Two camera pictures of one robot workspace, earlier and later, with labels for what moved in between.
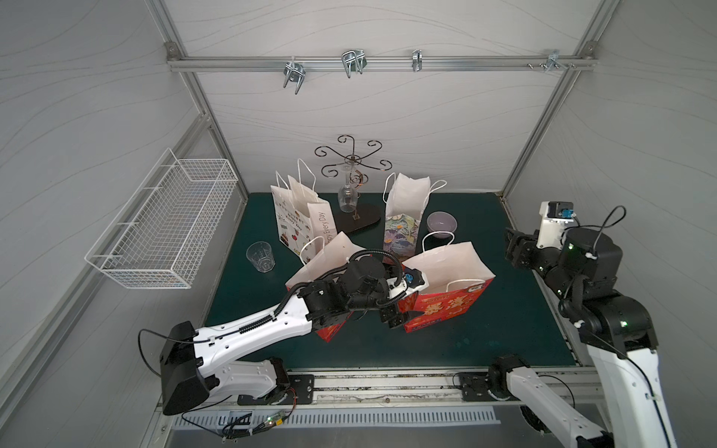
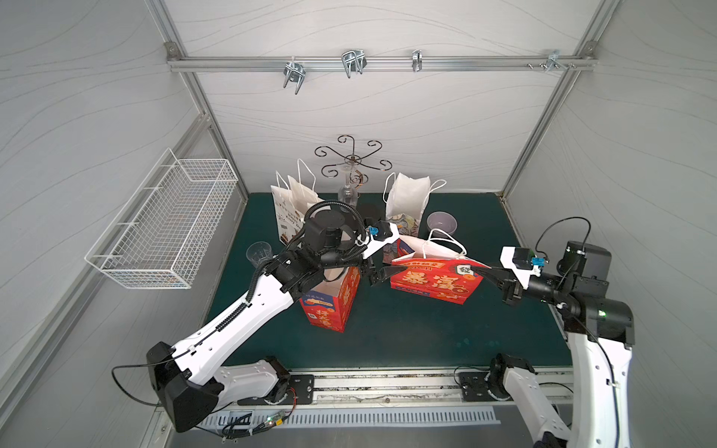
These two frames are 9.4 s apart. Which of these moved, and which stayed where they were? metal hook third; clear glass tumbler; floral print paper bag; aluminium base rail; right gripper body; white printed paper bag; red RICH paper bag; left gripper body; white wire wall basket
Moved: left gripper body; red RICH paper bag; right gripper body
Stayed: floral print paper bag; clear glass tumbler; white printed paper bag; aluminium base rail; white wire wall basket; metal hook third
